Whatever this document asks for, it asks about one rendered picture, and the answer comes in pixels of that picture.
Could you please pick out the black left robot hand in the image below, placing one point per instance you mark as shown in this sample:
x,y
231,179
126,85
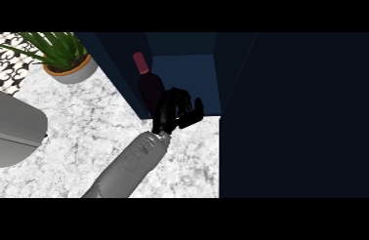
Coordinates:
x,y
166,115

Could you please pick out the dark red wine bottle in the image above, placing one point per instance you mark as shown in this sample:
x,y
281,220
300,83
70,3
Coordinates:
x,y
150,88

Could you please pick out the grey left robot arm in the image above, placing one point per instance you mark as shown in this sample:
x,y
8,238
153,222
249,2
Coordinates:
x,y
132,162

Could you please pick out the dark blue cabinet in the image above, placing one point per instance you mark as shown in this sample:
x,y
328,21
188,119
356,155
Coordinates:
x,y
185,71

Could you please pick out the dark blue cabinet door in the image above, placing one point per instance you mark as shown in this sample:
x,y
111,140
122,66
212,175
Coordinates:
x,y
297,120

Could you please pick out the grey orange-rimmed plant pot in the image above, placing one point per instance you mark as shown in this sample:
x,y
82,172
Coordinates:
x,y
79,73

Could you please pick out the green leafy plant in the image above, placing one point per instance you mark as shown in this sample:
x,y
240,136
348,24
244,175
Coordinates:
x,y
60,48

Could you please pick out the grey rounded appliance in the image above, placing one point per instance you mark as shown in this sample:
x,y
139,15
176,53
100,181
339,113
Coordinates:
x,y
17,130

